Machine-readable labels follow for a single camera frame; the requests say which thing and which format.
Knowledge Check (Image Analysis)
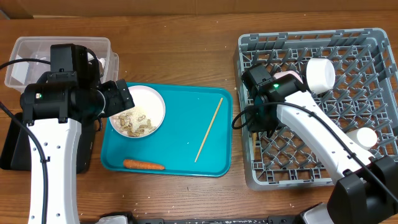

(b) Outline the pink bowl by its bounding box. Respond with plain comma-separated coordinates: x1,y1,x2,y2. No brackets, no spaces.
274,70,303,83

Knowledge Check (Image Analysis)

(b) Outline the white medium bowl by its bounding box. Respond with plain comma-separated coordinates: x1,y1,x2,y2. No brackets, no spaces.
306,58,336,95

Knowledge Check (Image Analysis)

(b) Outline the small white cup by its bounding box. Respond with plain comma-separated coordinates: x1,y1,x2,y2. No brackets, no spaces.
346,128,378,150

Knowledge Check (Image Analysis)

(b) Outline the wooden chopstick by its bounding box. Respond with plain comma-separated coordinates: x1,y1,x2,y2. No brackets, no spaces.
195,98,223,163
252,133,257,158

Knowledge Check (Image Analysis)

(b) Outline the white napkin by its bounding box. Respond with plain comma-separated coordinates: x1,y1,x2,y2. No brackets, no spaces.
98,58,106,70

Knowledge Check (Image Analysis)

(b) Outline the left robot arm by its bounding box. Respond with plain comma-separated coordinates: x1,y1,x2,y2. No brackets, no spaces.
20,44,134,223

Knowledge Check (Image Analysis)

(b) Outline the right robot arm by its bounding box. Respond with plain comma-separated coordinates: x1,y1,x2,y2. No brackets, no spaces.
241,64,397,223

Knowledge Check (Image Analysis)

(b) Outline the grey dishwasher rack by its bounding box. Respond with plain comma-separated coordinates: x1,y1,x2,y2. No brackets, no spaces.
234,28,397,190

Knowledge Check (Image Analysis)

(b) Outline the large plate with food scraps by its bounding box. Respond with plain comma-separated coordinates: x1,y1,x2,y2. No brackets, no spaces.
109,85,165,138

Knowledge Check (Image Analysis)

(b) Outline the orange carrot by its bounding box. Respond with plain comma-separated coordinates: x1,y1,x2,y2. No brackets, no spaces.
123,159,165,170

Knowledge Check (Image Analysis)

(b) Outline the teal plastic tray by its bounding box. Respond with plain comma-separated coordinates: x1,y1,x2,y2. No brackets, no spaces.
101,83,233,177

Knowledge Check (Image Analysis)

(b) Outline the clear plastic bin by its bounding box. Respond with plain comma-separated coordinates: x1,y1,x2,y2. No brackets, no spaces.
4,36,120,94

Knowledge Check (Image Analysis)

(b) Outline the black plastic bin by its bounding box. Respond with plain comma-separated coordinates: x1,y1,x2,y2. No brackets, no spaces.
1,121,96,174

